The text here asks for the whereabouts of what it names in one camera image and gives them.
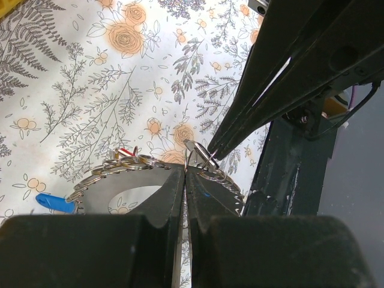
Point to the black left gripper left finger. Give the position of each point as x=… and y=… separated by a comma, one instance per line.
x=137, y=249

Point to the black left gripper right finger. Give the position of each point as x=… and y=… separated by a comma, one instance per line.
x=267, y=251

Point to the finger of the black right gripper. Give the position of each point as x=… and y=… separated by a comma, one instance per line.
x=288, y=30
x=349, y=52

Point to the large silver keyring with chain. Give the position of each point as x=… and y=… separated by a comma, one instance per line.
x=119, y=174

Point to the key with blue tag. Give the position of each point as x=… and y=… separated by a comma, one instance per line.
x=55, y=203

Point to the key with black tag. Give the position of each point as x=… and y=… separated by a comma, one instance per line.
x=203, y=159

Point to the key with red tag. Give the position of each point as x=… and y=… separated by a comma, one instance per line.
x=124, y=152

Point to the floral table mat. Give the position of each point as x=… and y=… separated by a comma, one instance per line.
x=82, y=78

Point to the yellow plastic shopping basket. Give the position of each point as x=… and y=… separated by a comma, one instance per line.
x=7, y=6

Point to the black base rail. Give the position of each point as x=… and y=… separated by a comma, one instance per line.
x=290, y=174

